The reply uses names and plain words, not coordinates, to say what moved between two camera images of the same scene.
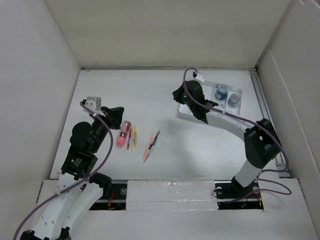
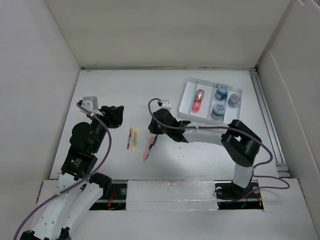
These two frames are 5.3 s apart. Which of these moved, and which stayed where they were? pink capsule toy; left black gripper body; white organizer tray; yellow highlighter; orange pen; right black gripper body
Moved: pink capsule toy; right black gripper body
Stayed: yellow highlighter; white organizer tray; orange pen; left black gripper body
